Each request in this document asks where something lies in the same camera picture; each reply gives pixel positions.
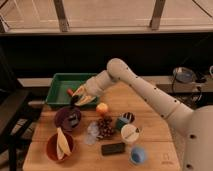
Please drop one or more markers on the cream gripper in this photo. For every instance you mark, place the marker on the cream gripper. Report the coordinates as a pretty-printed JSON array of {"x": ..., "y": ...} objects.
[{"x": 84, "y": 98}]

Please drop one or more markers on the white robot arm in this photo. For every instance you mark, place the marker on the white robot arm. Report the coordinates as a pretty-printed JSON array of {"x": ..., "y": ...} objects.
[{"x": 196, "y": 125}]

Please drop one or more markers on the purple bowl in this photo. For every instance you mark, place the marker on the purple bowl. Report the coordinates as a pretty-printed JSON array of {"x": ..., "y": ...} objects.
[{"x": 61, "y": 117}]

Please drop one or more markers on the red bowl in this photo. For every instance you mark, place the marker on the red bowl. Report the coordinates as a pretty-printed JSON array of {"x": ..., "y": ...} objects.
[{"x": 51, "y": 150}]

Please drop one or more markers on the silver metal bowl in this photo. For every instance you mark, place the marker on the silver metal bowl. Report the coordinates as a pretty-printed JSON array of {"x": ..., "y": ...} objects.
[{"x": 184, "y": 75}]

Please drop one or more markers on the orange carrot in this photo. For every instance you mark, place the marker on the orange carrot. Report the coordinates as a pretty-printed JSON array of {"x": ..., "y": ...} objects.
[{"x": 69, "y": 92}]

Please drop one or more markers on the red yellow apple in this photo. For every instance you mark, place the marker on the red yellow apple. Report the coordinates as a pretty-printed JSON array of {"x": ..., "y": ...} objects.
[{"x": 102, "y": 108}]

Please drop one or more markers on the green plastic tray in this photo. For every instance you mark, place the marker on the green plastic tray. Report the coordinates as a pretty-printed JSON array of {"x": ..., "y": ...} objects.
[{"x": 57, "y": 95}]

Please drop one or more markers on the brown pine cone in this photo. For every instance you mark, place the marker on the brown pine cone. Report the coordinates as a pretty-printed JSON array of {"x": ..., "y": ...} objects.
[{"x": 105, "y": 128}]

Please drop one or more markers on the clear crumpled plastic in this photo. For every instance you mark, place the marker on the clear crumpled plastic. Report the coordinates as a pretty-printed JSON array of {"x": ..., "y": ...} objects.
[{"x": 91, "y": 133}]

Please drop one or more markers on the teal round container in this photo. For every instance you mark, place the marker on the teal round container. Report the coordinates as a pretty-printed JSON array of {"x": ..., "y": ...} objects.
[{"x": 125, "y": 118}]

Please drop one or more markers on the yellow banana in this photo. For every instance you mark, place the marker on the yellow banana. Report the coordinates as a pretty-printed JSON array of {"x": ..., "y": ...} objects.
[{"x": 62, "y": 147}]

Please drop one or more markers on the white round cup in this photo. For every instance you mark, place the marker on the white round cup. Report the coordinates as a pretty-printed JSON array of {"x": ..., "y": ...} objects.
[{"x": 130, "y": 133}]

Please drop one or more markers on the dark side chair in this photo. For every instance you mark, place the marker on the dark side chair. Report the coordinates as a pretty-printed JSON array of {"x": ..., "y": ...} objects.
[{"x": 16, "y": 115}]

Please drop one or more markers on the blue cup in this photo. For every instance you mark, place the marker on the blue cup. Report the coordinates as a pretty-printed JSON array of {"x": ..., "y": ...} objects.
[{"x": 137, "y": 155}]

